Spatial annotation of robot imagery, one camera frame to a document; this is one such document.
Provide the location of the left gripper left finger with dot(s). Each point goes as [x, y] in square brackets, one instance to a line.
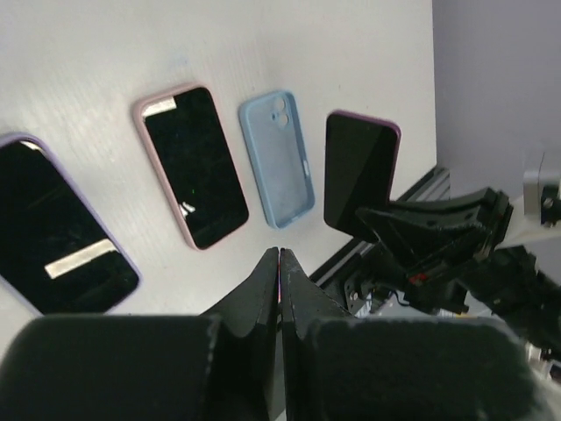
[215, 366]

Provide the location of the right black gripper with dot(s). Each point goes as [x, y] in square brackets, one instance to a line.
[438, 247]

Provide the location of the light blue phone case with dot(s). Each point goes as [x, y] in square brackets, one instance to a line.
[272, 132]

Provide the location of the purple phone face down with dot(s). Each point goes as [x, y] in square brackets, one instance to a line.
[360, 158]

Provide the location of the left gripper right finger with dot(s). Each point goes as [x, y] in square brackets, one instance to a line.
[338, 367]

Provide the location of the pink phone case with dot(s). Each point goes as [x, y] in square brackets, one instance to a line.
[144, 131]

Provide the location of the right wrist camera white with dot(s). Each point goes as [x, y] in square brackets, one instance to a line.
[536, 214]

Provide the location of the lavender phone case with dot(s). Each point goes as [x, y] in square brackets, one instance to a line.
[114, 237]

